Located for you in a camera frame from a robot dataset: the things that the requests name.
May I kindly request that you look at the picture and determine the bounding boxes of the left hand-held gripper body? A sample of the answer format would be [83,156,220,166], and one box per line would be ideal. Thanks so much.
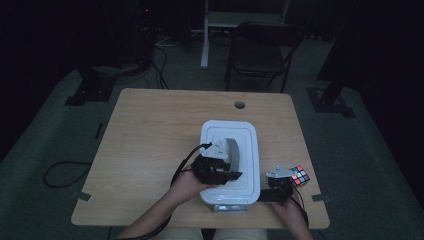
[191,139,235,186]

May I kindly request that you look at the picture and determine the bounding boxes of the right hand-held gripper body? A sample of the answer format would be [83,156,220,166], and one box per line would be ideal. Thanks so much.
[265,165,295,205]

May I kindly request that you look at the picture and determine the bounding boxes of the colourful puzzle cube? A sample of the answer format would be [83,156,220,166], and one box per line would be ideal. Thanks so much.
[289,164,311,188]

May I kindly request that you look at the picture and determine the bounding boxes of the white lid with grey handle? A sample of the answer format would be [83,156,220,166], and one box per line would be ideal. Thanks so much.
[198,119,262,205]

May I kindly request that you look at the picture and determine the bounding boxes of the person's right hand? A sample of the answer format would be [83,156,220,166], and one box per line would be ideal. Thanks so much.
[271,196,310,232]

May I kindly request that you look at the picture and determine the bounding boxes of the person's left hand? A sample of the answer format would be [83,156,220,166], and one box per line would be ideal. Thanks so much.
[169,164,218,207]

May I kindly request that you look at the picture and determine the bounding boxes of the grey tape piece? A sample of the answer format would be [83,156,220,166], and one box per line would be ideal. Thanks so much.
[69,190,92,203]
[311,192,333,204]

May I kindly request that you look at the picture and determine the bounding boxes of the black stand with flat base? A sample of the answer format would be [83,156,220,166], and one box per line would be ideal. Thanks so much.
[63,64,118,107]
[306,29,357,119]

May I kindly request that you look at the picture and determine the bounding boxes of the short black floor strip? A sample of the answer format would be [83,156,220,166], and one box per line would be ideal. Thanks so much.
[94,122,105,141]

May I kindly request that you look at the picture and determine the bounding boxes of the black folding chair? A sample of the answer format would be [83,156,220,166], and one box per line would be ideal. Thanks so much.
[223,21,306,94]

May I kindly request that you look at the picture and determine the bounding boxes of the right hand-held gripper black cable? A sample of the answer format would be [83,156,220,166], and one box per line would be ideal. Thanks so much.
[289,189,310,229]

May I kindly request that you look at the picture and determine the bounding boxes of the hand-held gripper black cable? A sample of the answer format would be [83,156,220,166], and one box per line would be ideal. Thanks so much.
[114,142,213,240]
[289,189,310,229]

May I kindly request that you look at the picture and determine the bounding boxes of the left hand-held gripper black cable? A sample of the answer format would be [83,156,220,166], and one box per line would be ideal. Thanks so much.
[114,142,213,240]

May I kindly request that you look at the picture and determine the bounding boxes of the black floor cables bundle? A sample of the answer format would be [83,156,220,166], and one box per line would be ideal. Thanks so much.
[142,42,170,91]

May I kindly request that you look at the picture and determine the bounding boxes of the white metal desk frame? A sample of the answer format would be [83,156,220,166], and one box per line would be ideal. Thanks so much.
[199,0,292,71]

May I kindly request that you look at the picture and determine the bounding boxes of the black looped floor cable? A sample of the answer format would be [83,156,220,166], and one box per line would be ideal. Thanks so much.
[42,160,94,189]

